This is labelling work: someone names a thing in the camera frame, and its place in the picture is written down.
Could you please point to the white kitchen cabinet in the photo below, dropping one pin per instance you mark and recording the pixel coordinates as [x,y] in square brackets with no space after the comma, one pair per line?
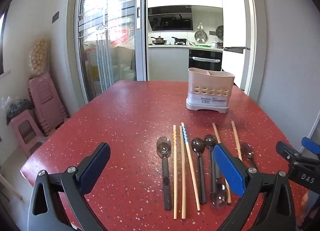
[167,63]

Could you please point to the bag of yellow balls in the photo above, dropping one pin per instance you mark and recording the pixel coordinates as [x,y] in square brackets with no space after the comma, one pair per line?
[38,56]

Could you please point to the small steel pot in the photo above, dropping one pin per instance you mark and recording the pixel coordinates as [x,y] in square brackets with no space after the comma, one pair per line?
[217,44]

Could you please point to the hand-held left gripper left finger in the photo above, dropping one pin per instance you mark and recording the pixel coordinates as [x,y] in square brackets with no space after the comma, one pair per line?
[96,166]

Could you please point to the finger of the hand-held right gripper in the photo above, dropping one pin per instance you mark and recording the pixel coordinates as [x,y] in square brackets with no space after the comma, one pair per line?
[311,144]
[287,152]

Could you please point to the hanging metal steamer rack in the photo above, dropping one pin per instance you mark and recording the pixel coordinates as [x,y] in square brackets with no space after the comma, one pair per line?
[200,35]

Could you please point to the black range hood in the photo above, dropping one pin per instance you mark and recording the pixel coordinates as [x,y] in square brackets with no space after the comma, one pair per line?
[170,18]

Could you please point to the black built-in oven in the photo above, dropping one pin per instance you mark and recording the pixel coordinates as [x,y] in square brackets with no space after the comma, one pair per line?
[205,63]

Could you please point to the blue patterned wooden chopstick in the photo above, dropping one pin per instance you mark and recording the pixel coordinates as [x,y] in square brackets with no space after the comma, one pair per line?
[190,161]

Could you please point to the sliding glass door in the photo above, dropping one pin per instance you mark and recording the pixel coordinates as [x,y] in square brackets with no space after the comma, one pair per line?
[110,33]

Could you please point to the black plastic bag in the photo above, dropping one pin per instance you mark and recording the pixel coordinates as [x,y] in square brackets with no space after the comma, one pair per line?
[18,107]

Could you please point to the black frying pan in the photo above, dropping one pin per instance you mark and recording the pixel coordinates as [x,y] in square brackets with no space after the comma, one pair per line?
[179,39]

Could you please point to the pink plastic stool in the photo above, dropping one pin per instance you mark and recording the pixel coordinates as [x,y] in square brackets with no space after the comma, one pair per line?
[25,131]

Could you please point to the hanging round metal rack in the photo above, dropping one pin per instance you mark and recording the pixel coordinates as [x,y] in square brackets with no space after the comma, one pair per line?
[220,32]

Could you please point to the beige plastic utensil holder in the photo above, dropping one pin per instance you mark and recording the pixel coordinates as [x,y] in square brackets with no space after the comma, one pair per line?
[208,88]

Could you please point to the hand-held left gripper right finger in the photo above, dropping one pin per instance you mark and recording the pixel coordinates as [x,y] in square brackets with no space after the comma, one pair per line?
[228,168]

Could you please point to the dark translucent plastic spoon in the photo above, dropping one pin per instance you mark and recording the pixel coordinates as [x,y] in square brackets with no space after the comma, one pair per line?
[167,183]
[209,141]
[219,197]
[247,151]
[201,176]

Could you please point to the cooking pot with lid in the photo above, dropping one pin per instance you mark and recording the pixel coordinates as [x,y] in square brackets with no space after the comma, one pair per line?
[158,40]

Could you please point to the black wall switch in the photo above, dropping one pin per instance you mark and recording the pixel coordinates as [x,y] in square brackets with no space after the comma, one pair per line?
[55,17]

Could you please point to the stack of pink stools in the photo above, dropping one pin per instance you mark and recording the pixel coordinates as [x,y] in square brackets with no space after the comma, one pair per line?
[47,101]

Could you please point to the white refrigerator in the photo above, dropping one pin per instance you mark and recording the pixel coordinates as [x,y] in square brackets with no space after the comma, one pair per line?
[233,21]

